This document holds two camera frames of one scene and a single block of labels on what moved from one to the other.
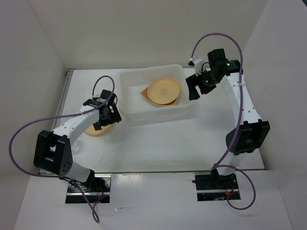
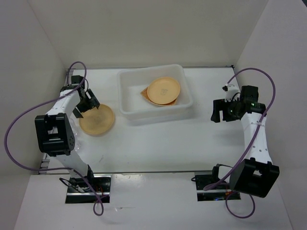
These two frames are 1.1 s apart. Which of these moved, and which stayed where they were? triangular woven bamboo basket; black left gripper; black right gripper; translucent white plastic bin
Moved: black right gripper; black left gripper
Stayed: translucent white plastic bin; triangular woven bamboo basket
